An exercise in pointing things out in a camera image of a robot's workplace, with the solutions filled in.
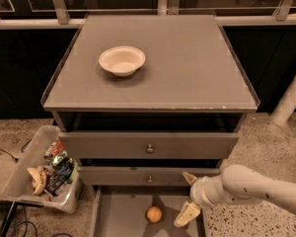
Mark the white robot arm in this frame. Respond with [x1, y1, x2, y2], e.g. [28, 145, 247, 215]
[174, 165, 296, 227]

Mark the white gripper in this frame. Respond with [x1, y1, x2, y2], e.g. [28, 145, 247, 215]
[174, 172, 225, 227]

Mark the dark blue snack bag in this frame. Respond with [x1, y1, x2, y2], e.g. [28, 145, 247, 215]
[44, 163, 74, 197]

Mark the red snack can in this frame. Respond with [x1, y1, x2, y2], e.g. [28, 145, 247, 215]
[43, 140, 64, 160]

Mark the clear plastic bin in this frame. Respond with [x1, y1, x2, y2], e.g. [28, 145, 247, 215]
[1, 125, 83, 213]

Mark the white pipe post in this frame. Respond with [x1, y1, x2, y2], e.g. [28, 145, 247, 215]
[271, 75, 296, 126]

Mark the orange fruit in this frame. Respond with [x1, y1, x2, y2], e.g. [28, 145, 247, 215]
[146, 206, 163, 223]

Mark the grey drawer cabinet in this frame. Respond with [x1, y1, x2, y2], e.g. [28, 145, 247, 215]
[40, 14, 261, 133]

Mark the black floor cable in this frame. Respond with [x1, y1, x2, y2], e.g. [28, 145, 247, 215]
[0, 138, 33, 164]

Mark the white bowl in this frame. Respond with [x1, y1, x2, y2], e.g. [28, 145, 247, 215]
[99, 46, 146, 77]

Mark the grey drawer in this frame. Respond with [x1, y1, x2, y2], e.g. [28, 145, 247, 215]
[91, 186, 208, 237]
[78, 166, 220, 187]
[59, 131, 239, 159]

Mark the grey bottom drawer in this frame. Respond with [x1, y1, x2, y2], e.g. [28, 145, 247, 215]
[91, 186, 208, 237]

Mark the grey middle drawer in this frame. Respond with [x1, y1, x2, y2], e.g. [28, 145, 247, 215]
[78, 166, 220, 187]

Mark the grey top drawer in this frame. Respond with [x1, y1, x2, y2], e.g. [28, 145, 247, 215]
[59, 131, 239, 159]

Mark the tan crumpled wrapper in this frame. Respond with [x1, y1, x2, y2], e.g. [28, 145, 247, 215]
[28, 167, 47, 196]

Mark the green snack packet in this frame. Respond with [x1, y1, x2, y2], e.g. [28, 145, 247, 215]
[51, 150, 68, 167]

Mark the metal window frame rail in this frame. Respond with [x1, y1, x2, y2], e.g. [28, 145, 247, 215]
[0, 0, 296, 30]

